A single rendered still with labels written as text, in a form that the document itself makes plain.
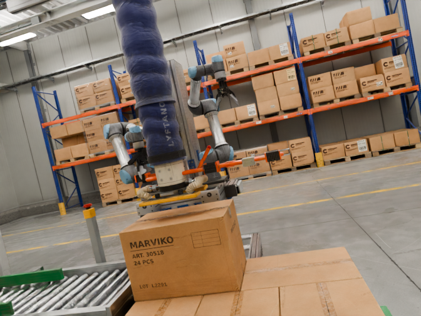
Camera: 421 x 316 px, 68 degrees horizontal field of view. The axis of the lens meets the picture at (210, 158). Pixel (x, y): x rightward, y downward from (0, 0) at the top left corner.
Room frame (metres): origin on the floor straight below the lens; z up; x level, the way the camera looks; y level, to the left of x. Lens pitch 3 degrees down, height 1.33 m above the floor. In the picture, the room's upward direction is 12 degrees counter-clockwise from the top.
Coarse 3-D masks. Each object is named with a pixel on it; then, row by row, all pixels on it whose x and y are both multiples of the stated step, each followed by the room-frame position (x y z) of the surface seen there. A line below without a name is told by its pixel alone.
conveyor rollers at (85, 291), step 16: (96, 272) 2.29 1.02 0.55; (0, 288) 2.39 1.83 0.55; (16, 288) 2.32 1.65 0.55; (32, 288) 2.24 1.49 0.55; (48, 288) 2.16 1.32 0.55; (64, 288) 2.16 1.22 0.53; (80, 288) 2.07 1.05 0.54; (96, 288) 1.98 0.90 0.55; (112, 288) 1.96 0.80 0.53; (16, 304) 2.00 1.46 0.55; (32, 304) 1.99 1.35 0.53; (48, 304) 1.90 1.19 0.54; (64, 304) 1.90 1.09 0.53; (80, 304) 1.80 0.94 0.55; (96, 304) 1.78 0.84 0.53
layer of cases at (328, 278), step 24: (264, 264) 1.81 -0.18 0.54; (288, 264) 1.74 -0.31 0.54; (312, 264) 1.68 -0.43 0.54; (336, 264) 1.62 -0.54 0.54; (240, 288) 1.58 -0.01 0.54; (264, 288) 1.53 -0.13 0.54; (288, 288) 1.48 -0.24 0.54; (312, 288) 1.43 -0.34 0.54; (336, 288) 1.38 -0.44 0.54; (360, 288) 1.34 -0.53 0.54; (144, 312) 1.55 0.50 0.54; (168, 312) 1.50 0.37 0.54; (192, 312) 1.45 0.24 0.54; (216, 312) 1.40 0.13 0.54; (240, 312) 1.36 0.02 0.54; (264, 312) 1.32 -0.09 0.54; (288, 312) 1.28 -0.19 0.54; (312, 312) 1.25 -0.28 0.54; (336, 312) 1.21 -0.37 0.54; (360, 312) 1.18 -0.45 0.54
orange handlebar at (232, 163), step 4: (280, 152) 1.66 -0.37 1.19; (260, 156) 1.71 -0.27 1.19; (264, 156) 1.67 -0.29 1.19; (240, 160) 1.74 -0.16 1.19; (256, 160) 1.67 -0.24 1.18; (260, 160) 1.67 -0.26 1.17; (220, 164) 1.72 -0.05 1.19; (224, 164) 1.71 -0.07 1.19; (228, 164) 1.71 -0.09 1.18; (232, 164) 1.70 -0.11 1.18; (236, 164) 1.70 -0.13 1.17; (196, 168) 1.80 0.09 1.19; (200, 168) 1.75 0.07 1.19; (184, 172) 1.77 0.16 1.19; (188, 172) 1.76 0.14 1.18; (192, 172) 1.76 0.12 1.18; (148, 176) 2.11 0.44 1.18; (152, 176) 2.11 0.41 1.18; (148, 180) 1.81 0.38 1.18; (152, 180) 1.81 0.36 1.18; (156, 180) 1.81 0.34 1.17
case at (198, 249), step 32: (160, 224) 1.66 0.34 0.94; (192, 224) 1.59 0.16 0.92; (224, 224) 1.56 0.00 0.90; (128, 256) 1.68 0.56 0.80; (160, 256) 1.64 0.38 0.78; (192, 256) 1.60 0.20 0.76; (224, 256) 1.57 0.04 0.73; (160, 288) 1.65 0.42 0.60; (192, 288) 1.61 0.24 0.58; (224, 288) 1.57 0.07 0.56
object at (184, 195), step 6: (180, 192) 1.69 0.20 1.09; (186, 192) 1.71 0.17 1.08; (192, 192) 1.67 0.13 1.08; (198, 192) 1.68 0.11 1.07; (150, 198) 1.78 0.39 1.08; (156, 198) 1.73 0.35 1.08; (162, 198) 1.69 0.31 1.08; (168, 198) 1.68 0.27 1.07; (174, 198) 1.66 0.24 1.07; (180, 198) 1.66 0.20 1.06; (186, 198) 1.65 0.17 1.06; (144, 204) 1.70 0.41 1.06; (150, 204) 1.70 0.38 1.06
